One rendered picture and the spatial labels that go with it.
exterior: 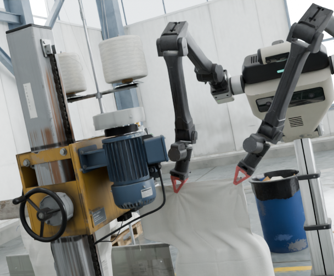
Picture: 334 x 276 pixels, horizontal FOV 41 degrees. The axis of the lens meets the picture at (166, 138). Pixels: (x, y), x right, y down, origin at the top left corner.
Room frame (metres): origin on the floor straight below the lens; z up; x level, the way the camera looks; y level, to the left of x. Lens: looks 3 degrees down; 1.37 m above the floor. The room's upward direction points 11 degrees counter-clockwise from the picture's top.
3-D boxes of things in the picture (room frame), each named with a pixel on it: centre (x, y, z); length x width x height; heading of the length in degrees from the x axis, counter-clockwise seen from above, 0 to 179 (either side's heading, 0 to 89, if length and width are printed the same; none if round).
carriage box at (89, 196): (1.68, 0.36, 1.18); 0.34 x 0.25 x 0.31; 158
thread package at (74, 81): (1.80, 0.34, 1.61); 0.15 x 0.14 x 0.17; 68
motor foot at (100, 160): (1.56, 0.24, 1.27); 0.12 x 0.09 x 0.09; 158
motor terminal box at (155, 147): (1.57, 0.05, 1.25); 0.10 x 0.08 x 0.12; 3
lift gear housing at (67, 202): (1.50, 0.41, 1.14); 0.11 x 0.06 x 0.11; 68
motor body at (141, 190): (1.56, 0.15, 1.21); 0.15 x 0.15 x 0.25
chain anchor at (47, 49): (1.56, 0.33, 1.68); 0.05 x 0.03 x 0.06; 158
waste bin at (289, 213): (3.97, -0.88, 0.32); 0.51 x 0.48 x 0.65; 158
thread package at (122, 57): (1.70, 0.10, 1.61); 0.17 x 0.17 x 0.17
